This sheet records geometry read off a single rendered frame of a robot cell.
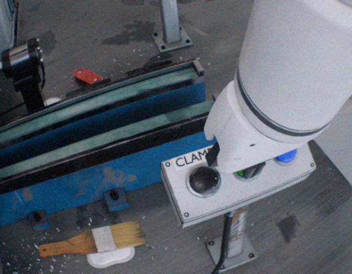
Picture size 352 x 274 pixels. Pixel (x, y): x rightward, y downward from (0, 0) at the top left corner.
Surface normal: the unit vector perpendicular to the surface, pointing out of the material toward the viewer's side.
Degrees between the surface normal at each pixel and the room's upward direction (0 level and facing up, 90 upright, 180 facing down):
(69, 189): 90
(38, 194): 90
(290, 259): 0
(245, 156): 110
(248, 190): 21
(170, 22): 90
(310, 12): 100
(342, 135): 90
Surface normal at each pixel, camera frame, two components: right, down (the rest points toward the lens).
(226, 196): 0.04, -0.35
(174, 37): 0.32, 0.71
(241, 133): -0.69, 0.55
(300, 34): -0.65, 0.70
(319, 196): -0.08, -0.64
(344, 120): -0.86, 0.43
